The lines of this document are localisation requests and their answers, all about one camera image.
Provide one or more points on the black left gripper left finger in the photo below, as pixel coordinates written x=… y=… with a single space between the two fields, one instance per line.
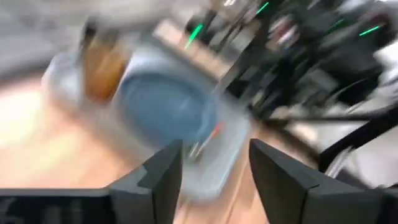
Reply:
x=152 y=193

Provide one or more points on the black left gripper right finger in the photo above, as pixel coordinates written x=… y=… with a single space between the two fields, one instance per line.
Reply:
x=286 y=186

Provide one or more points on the blue round plate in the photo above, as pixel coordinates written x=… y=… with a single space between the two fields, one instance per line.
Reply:
x=168 y=109

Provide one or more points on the gold faceted cup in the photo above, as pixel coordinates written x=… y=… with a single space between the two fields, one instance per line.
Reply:
x=104 y=71

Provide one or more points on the grey plastic tray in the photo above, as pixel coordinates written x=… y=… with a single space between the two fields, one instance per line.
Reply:
x=227 y=149

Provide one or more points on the black frame strut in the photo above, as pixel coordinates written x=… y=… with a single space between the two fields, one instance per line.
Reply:
x=357 y=140

